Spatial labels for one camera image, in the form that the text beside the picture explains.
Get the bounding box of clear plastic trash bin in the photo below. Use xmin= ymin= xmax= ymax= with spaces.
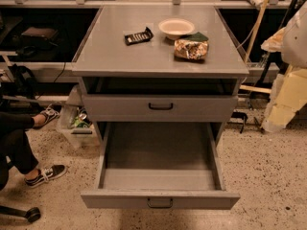
xmin=57 ymin=105 xmax=99 ymax=148

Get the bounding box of black office chair base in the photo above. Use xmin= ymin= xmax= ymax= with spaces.
xmin=0 ymin=206 xmax=41 ymax=223

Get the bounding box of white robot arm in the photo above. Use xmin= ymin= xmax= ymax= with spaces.
xmin=261 ymin=2 xmax=307 ymax=132

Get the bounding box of seated person in black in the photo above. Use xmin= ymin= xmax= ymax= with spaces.
xmin=0 ymin=112 xmax=39 ymax=186

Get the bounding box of black backpack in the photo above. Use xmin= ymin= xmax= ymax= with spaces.
xmin=9 ymin=64 xmax=37 ymax=99

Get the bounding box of grey drawer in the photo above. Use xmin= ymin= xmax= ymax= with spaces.
xmin=82 ymin=123 xmax=240 ymax=210
xmin=83 ymin=94 xmax=238 ymax=123

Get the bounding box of white paper bowl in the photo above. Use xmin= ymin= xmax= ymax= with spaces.
xmin=158 ymin=18 xmax=195 ymax=40

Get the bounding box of black snack bar wrapper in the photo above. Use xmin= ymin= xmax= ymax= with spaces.
xmin=124 ymin=27 xmax=154 ymax=46

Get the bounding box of wooden easel frame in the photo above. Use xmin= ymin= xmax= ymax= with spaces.
xmin=240 ymin=0 xmax=270 ymax=93

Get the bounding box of crumpled chip bag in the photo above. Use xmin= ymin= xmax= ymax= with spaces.
xmin=174 ymin=32 xmax=209 ymax=60

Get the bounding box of black white rear sneaker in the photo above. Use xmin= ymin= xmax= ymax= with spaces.
xmin=33 ymin=107 xmax=59 ymax=129

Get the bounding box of black white sneaker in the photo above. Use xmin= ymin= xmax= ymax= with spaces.
xmin=25 ymin=165 xmax=67 ymax=188
xmin=33 ymin=107 xmax=59 ymax=129

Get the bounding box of black white front sneaker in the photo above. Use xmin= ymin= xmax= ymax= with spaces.
xmin=25 ymin=165 xmax=67 ymax=188

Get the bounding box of grey drawer cabinet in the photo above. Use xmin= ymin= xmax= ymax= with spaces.
xmin=74 ymin=5 xmax=248 ymax=138

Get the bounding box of grey top drawer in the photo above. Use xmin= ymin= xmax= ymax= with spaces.
xmin=83 ymin=94 xmax=238 ymax=123

